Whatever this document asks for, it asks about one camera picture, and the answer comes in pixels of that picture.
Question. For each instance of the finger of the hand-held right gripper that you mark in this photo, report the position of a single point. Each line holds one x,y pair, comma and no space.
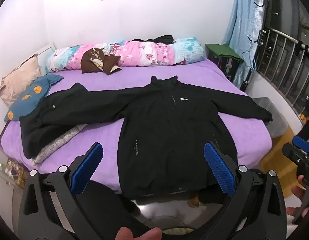
302,143
293,153

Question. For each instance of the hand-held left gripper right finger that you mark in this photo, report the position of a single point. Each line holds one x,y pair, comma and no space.
219,167

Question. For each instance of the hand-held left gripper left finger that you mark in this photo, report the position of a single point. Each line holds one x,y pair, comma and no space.
87,166

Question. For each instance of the black jacket with white logo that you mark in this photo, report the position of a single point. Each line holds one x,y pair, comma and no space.
169,130

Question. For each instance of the light blue clothes hanger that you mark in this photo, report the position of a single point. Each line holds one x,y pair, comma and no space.
254,61

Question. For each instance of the black clothes heap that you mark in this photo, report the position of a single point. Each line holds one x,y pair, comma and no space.
162,39

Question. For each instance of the person's right hand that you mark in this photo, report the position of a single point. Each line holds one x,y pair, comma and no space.
298,188

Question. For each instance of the person's left hand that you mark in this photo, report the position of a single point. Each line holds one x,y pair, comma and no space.
144,235

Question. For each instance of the person's right leg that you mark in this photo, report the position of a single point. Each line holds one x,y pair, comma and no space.
212,196

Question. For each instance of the person's leg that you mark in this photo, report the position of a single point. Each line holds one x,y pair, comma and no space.
212,196
109,197

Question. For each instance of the person's left leg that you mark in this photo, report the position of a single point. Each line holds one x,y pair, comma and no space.
109,197

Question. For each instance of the grey fleece garment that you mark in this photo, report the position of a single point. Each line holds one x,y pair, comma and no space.
59,140

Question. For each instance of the yellow slipper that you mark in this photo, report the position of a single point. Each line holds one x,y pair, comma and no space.
194,200

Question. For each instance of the grey storage box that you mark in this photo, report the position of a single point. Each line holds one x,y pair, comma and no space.
272,115

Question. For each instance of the black fleece garment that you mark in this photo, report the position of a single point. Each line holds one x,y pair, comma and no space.
32,135

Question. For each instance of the metal railing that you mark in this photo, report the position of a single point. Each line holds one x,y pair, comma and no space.
284,62

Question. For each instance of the white nightstand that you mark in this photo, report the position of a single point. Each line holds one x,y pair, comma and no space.
4,180

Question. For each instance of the blue pillow with orange prints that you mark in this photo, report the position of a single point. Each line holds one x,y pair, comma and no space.
32,95

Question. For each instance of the purple bed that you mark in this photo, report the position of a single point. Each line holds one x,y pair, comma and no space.
119,80

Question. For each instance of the black storage box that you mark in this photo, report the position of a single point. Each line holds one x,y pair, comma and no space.
229,68

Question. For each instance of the brown printed cushion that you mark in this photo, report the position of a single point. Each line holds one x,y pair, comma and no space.
94,60

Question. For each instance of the beige pillow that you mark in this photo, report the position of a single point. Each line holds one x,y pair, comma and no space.
19,77

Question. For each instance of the rolled floral quilt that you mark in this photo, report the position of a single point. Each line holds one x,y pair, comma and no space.
144,53

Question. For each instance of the light blue curtain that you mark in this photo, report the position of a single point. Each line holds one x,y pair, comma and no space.
244,17

